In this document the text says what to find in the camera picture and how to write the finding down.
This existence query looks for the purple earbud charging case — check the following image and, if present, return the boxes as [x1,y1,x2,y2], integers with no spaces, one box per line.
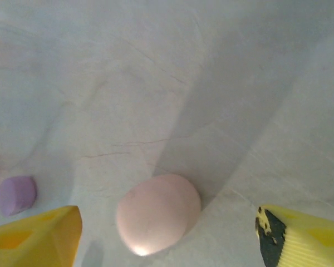
[0,175,38,218]

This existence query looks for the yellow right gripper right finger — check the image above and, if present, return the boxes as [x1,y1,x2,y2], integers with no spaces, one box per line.
[254,204,334,267]

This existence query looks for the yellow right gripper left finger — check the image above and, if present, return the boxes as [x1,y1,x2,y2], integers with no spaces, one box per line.
[0,205,84,267]

